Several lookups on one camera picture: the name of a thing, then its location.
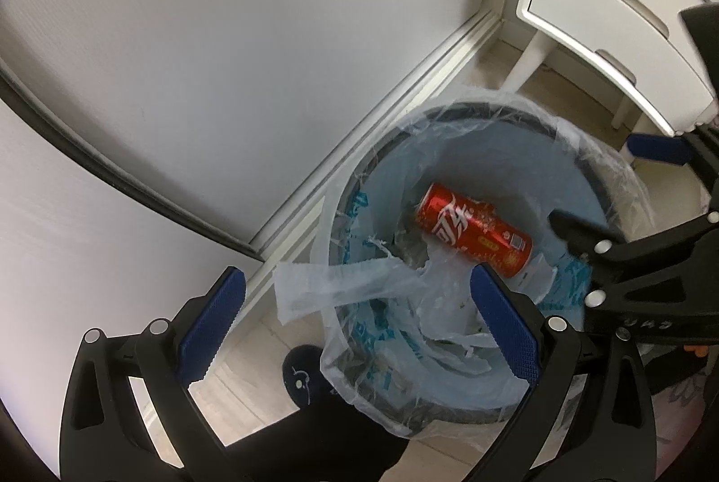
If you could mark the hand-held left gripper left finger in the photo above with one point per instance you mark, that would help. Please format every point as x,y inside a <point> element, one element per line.
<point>213,325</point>

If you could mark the trash bin with plastic liner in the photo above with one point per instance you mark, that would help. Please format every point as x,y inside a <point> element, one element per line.
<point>337,285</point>

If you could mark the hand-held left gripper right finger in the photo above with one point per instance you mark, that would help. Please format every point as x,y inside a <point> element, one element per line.
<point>505,330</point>

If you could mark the round blue-grey trash bin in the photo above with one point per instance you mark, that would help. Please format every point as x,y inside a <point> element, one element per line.
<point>505,150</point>

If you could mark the white nightstand with drawers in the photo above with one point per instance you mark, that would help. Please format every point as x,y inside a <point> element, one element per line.
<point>606,10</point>

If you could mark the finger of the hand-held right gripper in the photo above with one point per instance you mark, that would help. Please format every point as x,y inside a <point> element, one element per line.
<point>657,150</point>
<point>590,240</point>

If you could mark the white baseboard trim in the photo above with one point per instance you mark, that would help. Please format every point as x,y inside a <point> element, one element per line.
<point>393,122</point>

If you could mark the pink floral blanket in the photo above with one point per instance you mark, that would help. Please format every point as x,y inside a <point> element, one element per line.
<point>679,403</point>

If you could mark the white paper scrap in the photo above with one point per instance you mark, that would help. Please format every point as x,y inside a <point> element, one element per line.
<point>540,275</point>

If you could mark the red soda can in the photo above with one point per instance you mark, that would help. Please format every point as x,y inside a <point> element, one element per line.
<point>472,229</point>

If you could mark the black slipper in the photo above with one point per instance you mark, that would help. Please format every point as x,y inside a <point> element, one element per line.
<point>303,372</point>

